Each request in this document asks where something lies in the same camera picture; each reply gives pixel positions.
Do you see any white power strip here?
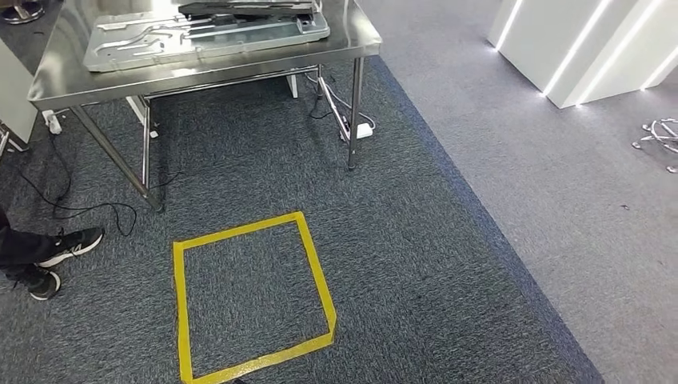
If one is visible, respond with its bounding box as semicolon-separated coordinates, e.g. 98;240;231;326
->
42;110;63;136
338;122;375;142

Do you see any black plastic plate bracket part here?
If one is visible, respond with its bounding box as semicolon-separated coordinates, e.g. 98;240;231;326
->
178;0;317;18

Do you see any person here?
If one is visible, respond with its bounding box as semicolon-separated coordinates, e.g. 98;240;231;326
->
0;209;105;302

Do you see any yellow floor tape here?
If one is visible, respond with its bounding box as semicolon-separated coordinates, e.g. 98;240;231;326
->
172;210;338;384

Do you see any white cabinet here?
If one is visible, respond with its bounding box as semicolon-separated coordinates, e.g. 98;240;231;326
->
0;39;39;144

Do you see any chrome chair base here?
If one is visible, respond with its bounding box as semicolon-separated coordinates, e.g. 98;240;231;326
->
631;117;678;175

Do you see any black sneaker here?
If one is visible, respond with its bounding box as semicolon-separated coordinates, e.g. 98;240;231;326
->
13;265;62;302
35;226;105;270

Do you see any stainless steel workbench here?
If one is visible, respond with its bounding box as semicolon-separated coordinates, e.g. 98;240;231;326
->
27;0;384;213

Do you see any black floor cable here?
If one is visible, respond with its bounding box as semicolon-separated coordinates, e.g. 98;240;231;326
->
15;132;184;238

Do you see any chrome stand base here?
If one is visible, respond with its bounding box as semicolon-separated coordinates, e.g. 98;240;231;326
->
0;0;46;26

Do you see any white lit display plinth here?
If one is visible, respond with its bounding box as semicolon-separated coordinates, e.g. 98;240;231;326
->
486;0;678;110

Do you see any aluminium fixture plate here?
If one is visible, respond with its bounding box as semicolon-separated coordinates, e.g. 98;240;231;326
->
82;7;331;74

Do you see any small stainless steel table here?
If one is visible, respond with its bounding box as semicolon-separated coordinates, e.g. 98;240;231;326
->
0;122;30;158

